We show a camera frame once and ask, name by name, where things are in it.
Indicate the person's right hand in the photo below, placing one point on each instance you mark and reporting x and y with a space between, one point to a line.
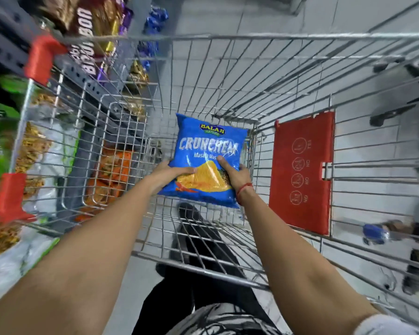
241 179

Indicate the person's left hand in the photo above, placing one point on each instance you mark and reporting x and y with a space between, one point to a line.
164 176

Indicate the blue Crunchem chips bag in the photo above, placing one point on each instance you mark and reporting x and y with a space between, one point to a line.
209 143

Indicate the grey metal shelf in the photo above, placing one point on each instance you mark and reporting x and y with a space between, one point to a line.
0 41

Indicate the person's right forearm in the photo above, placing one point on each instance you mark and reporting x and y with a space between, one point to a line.
293 268

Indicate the person's left forearm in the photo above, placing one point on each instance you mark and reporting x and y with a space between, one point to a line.
73 268

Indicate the red plastic cart seat panel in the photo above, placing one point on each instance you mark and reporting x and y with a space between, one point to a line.
300 177

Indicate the person's black trousers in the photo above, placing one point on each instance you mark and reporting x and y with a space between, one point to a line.
167 303

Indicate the person's white printed shirt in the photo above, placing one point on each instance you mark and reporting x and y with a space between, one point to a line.
223 320

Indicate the red thread wristband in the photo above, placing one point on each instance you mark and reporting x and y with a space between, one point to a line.
244 188

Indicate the row of orange snack packets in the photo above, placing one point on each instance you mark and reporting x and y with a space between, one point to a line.
108 170

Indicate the pile of gold wrapped sweets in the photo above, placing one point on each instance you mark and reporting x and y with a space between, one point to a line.
138 74

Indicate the pile of blue wrapped candies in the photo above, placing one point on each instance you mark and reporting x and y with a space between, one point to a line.
155 17

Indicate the row of green white snack packets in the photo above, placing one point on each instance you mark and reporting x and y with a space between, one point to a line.
0 163

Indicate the stack of maroon biscuit packs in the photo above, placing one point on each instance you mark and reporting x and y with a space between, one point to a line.
87 27

